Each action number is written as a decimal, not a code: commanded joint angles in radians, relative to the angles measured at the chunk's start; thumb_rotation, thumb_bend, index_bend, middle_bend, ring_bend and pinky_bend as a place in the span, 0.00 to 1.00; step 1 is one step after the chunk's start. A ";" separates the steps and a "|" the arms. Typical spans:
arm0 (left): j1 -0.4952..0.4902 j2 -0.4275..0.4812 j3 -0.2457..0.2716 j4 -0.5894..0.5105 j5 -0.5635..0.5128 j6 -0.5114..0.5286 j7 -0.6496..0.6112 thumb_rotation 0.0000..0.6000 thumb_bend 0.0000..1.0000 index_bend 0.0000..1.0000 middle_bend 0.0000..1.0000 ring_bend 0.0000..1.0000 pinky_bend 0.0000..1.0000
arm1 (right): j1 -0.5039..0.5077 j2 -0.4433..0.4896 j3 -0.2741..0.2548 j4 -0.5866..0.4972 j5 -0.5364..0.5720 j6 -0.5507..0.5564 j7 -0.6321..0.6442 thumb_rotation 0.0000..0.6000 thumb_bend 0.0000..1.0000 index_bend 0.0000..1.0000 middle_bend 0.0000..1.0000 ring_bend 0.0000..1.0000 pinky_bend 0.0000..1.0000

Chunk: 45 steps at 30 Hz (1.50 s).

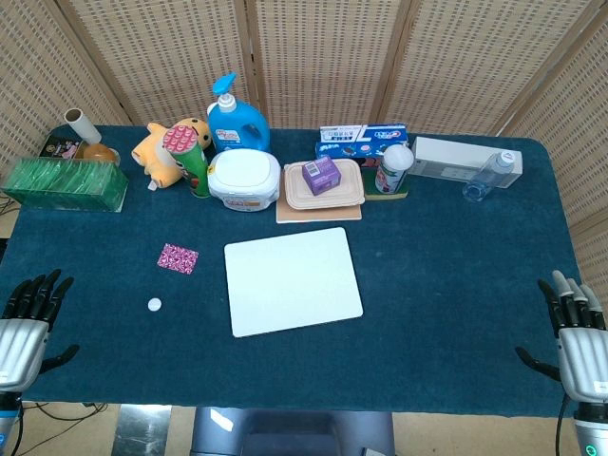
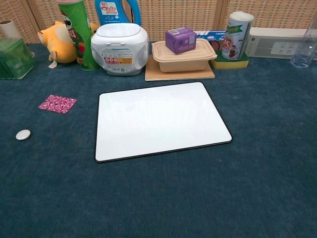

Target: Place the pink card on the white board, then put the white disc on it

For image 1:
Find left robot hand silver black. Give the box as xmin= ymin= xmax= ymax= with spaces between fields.
xmin=0 ymin=268 xmax=81 ymax=393

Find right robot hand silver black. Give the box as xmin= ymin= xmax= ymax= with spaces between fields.
xmin=515 ymin=269 xmax=608 ymax=405

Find pink patterned packet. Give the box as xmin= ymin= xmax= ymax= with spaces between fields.
xmin=157 ymin=242 xmax=200 ymax=276

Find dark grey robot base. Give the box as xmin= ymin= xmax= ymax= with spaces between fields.
xmin=189 ymin=407 xmax=396 ymax=456

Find white rectangular board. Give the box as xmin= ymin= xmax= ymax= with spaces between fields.
xmin=223 ymin=226 xmax=365 ymax=338

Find shiny metal table leg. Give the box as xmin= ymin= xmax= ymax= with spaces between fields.
xmin=111 ymin=404 xmax=173 ymax=456

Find green transparent rectangular box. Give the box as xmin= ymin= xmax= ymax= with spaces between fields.
xmin=0 ymin=156 xmax=130 ymax=214

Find dark blue table cloth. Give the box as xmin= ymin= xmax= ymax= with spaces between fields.
xmin=0 ymin=123 xmax=586 ymax=419

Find black flat packet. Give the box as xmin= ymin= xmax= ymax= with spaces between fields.
xmin=39 ymin=135 xmax=89 ymax=161

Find clear plastic water bottle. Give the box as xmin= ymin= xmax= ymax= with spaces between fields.
xmin=462 ymin=149 xmax=517 ymax=203

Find amber round jar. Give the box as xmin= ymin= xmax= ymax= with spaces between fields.
xmin=75 ymin=141 xmax=121 ymax=165

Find cardboard tube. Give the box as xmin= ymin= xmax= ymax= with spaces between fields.
xmin=64 ymin=107 xmax=103 ymax=145

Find yellow plush toy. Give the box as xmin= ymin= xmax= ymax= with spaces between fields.
xmin=131 ymin=117 xmax=213 ymax=190

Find long white box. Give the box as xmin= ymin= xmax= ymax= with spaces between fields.
xmin=408 ymin=136 xmax=523 ymax=190

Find green chips can pink lid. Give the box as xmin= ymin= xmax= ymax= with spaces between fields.
xmin=161 ymin=126 xmax=212 ymax=199

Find white capped drink bottle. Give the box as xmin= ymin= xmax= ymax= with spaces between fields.
xmin=374 ymin=143 xmax=413 ymax=195

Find green sponge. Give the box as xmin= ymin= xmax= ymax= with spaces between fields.
xmin=363 ymin=165 xmax=410 ymax=200

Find white wet wipes tub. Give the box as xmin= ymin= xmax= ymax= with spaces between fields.
xmin=207 ymin=149 xmax=281 ymax=213

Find tan flat board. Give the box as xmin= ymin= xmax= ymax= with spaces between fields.
xmin=275 ymin=192 xmax=363 ymax=224

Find blue pump detergent bottle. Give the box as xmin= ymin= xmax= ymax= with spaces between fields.
xmin=206 ymin=72 xmax=272 ymax=156

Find beige lidded food container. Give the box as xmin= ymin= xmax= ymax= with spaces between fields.
xmin=283 ymin=159 xmax=367 ymax=211

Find small purple box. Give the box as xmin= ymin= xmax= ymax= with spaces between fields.
xmin=301 ymin=158 xmax=343 ymax=196

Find blue white toothpaste box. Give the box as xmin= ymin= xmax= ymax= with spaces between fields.
xmin=315 ymin=123 xmax=409 ymax=167

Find woven bamboo folding screen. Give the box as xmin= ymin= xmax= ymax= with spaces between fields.
xmin=0 ymin=0 xmax=608 ymax=295

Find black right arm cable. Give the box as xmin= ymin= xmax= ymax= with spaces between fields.
xmin=555 ymin=393 xmax=579 ymax=456

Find black floor cables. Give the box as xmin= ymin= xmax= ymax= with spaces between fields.
xmin=18 ymin=401 xmax=110 ymax=424

